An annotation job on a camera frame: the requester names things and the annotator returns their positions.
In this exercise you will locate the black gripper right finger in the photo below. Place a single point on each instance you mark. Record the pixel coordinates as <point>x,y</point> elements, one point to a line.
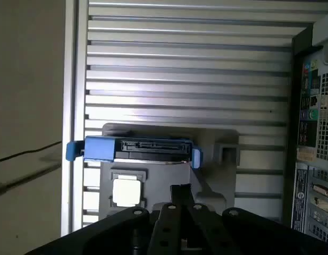
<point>259,233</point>

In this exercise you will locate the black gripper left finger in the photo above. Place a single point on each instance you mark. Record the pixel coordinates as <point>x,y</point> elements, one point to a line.
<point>113,231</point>

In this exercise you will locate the hard disk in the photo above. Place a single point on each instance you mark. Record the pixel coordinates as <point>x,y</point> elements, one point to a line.
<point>100,148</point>

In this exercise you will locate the silver CPU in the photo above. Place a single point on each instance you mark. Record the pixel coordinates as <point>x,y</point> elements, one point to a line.
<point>126,191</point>

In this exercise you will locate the grey plastic parts rack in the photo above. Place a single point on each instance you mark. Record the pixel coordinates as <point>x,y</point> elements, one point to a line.
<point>158,186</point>

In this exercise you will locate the black open PC case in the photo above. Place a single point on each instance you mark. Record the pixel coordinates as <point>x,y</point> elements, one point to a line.
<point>326,106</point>

